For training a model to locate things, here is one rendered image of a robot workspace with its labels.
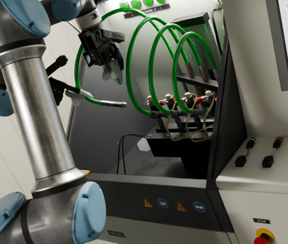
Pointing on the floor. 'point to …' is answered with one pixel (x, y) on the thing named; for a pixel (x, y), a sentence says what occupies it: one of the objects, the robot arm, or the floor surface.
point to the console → (263, 124)
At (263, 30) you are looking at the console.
